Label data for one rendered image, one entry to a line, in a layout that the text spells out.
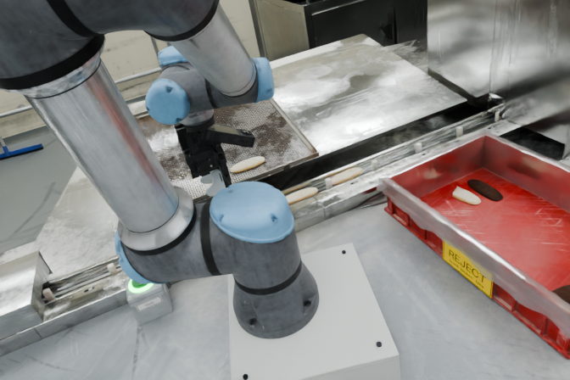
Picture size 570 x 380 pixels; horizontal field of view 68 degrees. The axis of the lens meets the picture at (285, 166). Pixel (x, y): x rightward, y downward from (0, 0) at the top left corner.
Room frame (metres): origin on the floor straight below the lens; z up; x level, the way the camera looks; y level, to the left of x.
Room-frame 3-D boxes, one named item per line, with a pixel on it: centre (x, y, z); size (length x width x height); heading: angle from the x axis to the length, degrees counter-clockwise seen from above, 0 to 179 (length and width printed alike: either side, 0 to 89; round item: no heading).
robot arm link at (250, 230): (0.52, 0.07, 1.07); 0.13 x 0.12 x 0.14; 83
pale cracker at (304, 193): (0.89, -0.02, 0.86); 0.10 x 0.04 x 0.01; 106
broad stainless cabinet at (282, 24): (3.44, -1.08, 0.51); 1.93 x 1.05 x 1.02; 106
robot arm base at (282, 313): (0.52, 0.06, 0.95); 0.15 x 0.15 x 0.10
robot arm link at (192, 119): (0.84, 0.16, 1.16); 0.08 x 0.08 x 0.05
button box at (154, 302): (0.65, 0.33, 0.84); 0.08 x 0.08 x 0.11; 16
